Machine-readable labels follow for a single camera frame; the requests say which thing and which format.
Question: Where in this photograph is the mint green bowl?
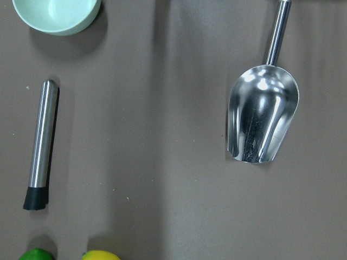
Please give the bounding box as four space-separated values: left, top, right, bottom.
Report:
12 0 101 36

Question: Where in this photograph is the green lime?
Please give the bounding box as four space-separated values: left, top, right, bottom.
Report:
19 248 54 260

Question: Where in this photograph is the steel muddler black tip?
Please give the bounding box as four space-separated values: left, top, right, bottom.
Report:
23 79 59 211

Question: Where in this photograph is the yellow lemon near lime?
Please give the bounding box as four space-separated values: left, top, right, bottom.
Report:
81 250 120 260

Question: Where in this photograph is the steel ice scoop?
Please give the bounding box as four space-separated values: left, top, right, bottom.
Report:
227 1 299 164

